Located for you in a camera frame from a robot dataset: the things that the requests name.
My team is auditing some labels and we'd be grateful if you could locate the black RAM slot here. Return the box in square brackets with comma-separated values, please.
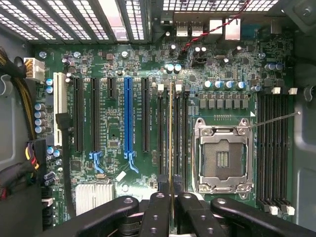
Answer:
[157, 83, 165, 176]
[265, 87, 279, 215]
[165, 83, 171, 176]
[280, 87, 298, 215]
[271, 87, 281, 213]
[182, 84, 191, 176]
[257, 88, 265, 213]
[173, 83, 183, 176]

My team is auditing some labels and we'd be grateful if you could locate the blue slot retention clip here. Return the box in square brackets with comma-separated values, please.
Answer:
[88, 151, 104, 174]
[123, 152, 139, 174]

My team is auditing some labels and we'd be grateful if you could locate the silver CPU socket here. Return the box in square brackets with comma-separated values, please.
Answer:
[194, 118, 255, 199]

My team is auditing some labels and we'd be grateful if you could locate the silver finned heatsink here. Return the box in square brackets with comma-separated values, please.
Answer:
[75, 182, 116, 216]

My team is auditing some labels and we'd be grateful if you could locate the long black expansion slot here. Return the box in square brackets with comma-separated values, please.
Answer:
[90, 77, 101, 152]
[141, 77, 151, 153]
[73, 77, 85, 153]

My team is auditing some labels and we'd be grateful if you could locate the blue expansion slot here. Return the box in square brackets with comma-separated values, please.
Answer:
[123, 77, 134, 153]

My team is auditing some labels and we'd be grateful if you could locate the green motherboard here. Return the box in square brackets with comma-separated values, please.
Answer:
[34, 43, 296, 224]

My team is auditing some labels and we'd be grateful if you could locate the thin metal locking lever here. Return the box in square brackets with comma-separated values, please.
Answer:
[248, 111, 302, 129]

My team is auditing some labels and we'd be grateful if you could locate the grey metal PC case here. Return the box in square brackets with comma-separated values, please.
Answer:
[0, 0, 316, 237]

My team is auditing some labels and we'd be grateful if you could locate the short black expansion slot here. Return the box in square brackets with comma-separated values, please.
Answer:
[107, 77, 117, 100]

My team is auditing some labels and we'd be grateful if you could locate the white expansion slot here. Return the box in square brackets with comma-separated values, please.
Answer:
[53, 72, 68, 147]

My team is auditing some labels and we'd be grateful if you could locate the silver rear port block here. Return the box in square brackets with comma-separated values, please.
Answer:
[224, 17, 241, 41]
[209, 19, 224, 36]
[176, 20, 190, 38]
[191, 20, 204, 38]

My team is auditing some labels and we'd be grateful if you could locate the white power connector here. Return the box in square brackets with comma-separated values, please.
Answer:
[23, 57, 46, 81]

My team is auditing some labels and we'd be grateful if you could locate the multicolour power cable bundle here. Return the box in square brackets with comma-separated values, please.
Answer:
[0, 139, 48, 201]

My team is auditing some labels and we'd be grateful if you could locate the red black twisted wire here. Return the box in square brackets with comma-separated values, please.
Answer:
[181, 0, 250, 54]

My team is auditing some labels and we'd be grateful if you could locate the yellow black power cable bundle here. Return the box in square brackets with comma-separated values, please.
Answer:
[0, 46, 38, 142]

